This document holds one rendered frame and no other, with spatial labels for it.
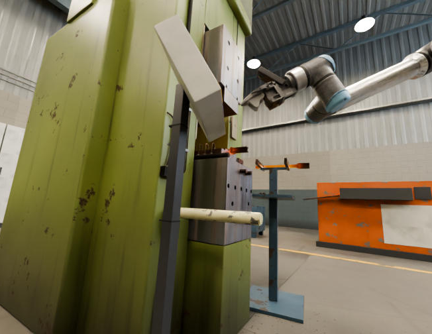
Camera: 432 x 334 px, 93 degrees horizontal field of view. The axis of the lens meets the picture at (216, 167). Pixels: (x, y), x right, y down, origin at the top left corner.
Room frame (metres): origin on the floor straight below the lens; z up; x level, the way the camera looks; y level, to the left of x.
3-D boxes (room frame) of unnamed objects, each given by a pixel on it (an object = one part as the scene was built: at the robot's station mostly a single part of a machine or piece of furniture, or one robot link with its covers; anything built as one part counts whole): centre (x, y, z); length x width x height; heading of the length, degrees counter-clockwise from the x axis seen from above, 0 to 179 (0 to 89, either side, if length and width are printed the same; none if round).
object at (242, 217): (0.85, 0.02, 0.62); 0.44 x 0.05 x 0.05; 60
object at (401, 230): (4.05, -2.97, 0.63); 2.10 x 1.12 x 1.25; 57
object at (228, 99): (1.30, 0.10, 1.32); 0.42 x 0.20 x 0.10; 60
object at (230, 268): (1.35, 0.08, 0.23); 0.56 x 0.38 x 0.47; 60
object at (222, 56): (1.34, 0.08, 1.56); 0.42 x 0.39 x 0.40; 60
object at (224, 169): (1.35, 0.08, 0.69); 0.56 x 0.38 x 0.45; 60
